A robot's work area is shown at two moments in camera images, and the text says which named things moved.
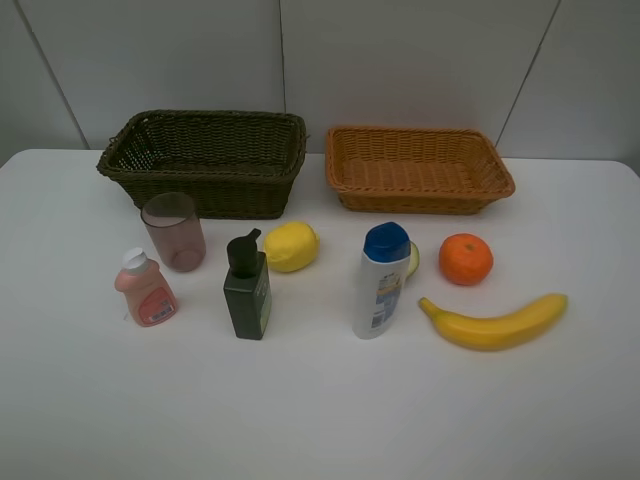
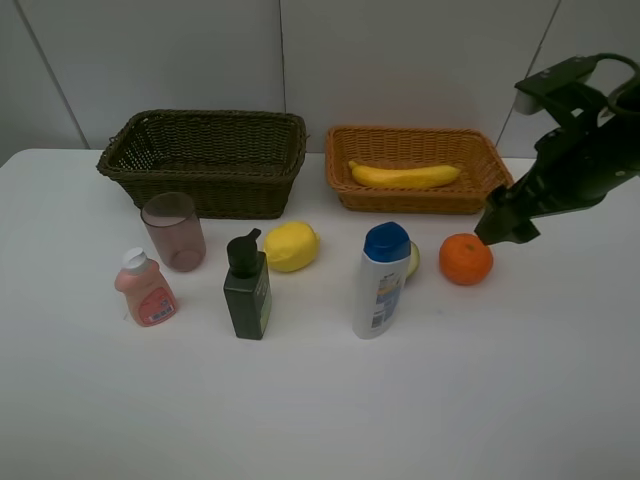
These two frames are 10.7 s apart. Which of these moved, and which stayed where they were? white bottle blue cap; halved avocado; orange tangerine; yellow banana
Moved: yellow banana
Stayed: halved avocado; orange tangerine; white bottle blue cap
